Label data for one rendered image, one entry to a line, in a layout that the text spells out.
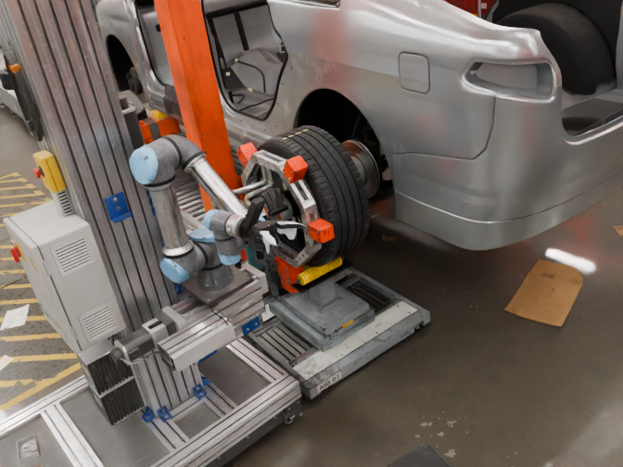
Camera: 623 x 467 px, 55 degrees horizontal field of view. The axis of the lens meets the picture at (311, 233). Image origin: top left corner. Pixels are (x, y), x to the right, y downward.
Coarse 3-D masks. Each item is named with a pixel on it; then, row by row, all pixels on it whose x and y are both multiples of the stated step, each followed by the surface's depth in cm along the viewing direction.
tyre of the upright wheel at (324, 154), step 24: (264, 144) 282; (288, 144) 267; (312, 144) 268; (336, 144) 270; (312, 168) 260; (336, 168) 264; (312, 192) 263; (336, 192) 261; (360, 192) 268; (336, 216) 262; (360, 216) 271; (336, 240) 268; (360, 240) 283; (312, 264) 291
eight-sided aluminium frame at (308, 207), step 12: (252, 156) 278; (264, 156) 278; (276, 156) 271; (252, 168) 284; (276, 168) 263; (252, 180) 297; (300, 180) 262; (300, 192) 264; (300, 204) 259; (312, 204) 260; (312, 216) 263; (312, 240) 267; (276, 252) 299; (288, 252) 298; (300, 252) 277; (312, 252) 271; (300, 264) 285
